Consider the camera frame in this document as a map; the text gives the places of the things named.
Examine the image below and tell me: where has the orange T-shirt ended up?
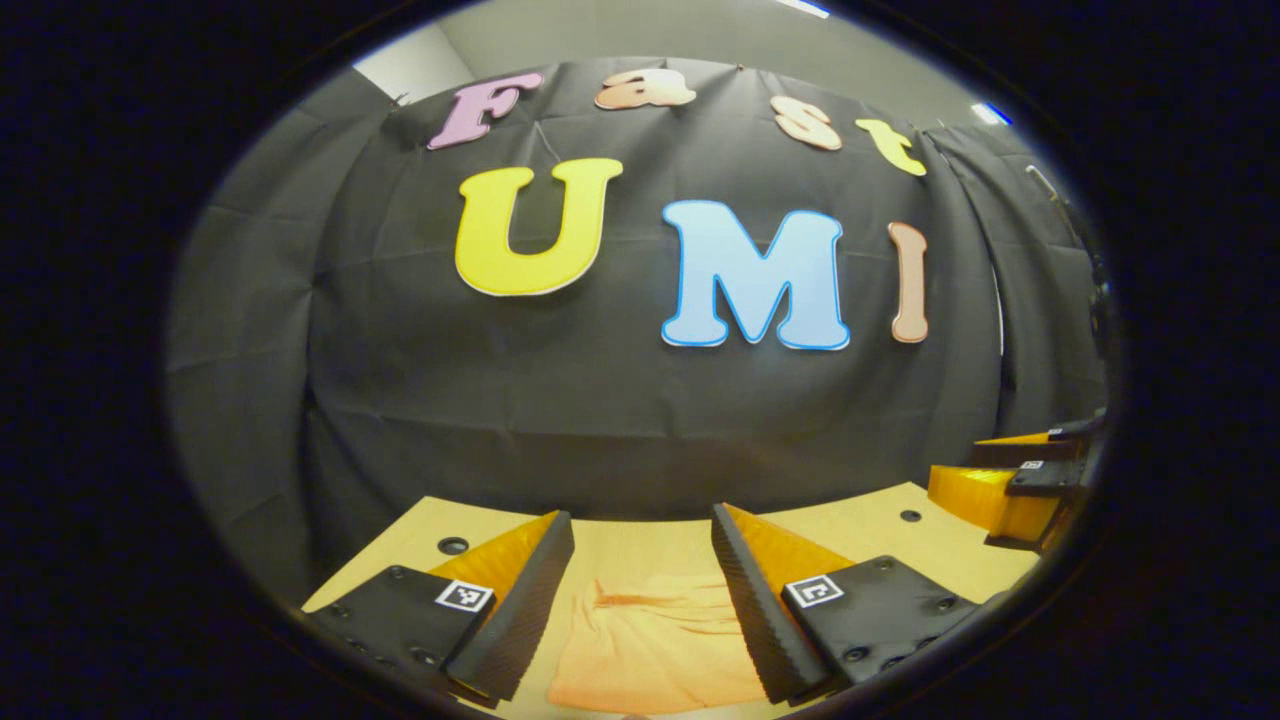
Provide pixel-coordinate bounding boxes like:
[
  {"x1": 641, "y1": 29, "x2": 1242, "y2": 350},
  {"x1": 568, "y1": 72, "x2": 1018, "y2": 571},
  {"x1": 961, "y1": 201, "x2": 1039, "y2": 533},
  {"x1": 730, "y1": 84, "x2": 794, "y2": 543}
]
[{"x1": 547, "y1": 575, "x2": 771, "y2": 716}]

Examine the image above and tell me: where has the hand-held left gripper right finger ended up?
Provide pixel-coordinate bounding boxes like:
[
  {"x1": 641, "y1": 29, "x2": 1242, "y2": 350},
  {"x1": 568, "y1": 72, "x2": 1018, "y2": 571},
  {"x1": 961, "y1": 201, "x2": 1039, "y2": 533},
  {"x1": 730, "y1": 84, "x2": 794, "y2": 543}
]
[{"x1": 711, "y1": 503, "x2": 1006, "y2": 704}]

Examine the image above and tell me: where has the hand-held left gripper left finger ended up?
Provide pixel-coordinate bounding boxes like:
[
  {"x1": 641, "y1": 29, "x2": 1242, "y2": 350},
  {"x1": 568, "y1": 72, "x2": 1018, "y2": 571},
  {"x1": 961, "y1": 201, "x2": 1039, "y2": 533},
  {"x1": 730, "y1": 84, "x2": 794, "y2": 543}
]
[{"x1": 305, "y1": 510, "x2": 576, "y2": 706}]

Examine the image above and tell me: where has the grey metal bar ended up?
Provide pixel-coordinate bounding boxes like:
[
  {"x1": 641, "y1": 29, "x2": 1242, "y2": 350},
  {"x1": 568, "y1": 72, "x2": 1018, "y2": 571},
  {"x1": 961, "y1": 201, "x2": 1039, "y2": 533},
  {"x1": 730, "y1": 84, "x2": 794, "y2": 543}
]
[{"x1": 1025, "y1": 163, "x2": 1086, "y2": 246}]

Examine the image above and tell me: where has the black backdrop cloth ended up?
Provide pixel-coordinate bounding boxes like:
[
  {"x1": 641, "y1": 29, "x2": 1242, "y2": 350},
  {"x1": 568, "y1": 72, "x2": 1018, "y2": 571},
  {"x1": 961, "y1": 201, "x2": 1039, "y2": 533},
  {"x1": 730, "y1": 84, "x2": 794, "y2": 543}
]
[{"x1": 165, "y1": 55, "x2": 1111, "y2": 611}]

